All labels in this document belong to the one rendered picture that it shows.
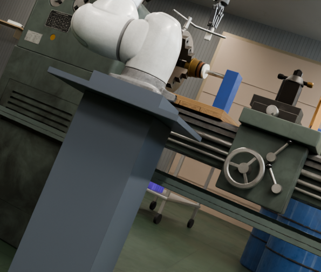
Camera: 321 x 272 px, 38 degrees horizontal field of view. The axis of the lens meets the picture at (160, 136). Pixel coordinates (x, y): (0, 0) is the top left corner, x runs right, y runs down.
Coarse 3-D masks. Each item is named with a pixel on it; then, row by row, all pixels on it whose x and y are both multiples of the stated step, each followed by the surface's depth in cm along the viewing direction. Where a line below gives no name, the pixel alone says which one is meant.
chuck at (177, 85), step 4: (184, 32) 218; (188, 32) 222; (188, 36) 223; (192, 40) 229; (192, 44) 230; (192, 48) 232; (192, 52) 233; (184, 60) 228; (176, 84) 230; (180, 84) 234; (168, 88) 224; (172, 88) 227; (176, 88) 232; (172, 92) 229
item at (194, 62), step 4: (192, 60) 216; (196, 60) 216; (200, 60) 217; (188, 64) 217; (192, 64) 215; (196, 64) 215; (200, 64) 215; (204, 64) 215; (184, 68) 219; (188, 68) 216; (192, 68) 215; (196, 68) 215; (200, 68) 214; (188, 72) 217; (192, 72) 216; (196, 72) 215; (200, 72) 214; (192, 76) 218; (196, 76) 218; (200, 76) 215
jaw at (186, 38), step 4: (184, 36) 215; (184, 40) 213; (188, 40) 216; (184, 44) 214; (188, 44) 217; (184, 48) 215; (188, 48) 215; (180, 52) 217; (184, 52) 216; (188, 52) 215; (180, 56) 218; (184, 56) 217; (188, 56) 216; (192, 56) 216; (188, 60) 217
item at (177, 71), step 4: (176, 68) 219; (180, 68) 218; (172, 72) 218; (176, 72) 217; (180, 72) 217; (184, 72) 216; (172, 76) 217; (176, 76) 216; (180, 76) 217; (184, 76) 218; (188, 76) 220; (168, 80) 216; (172, 80) 215; (176, 80) 219; (180, 80) 218; (168, 84) 216; (172, 84) 217
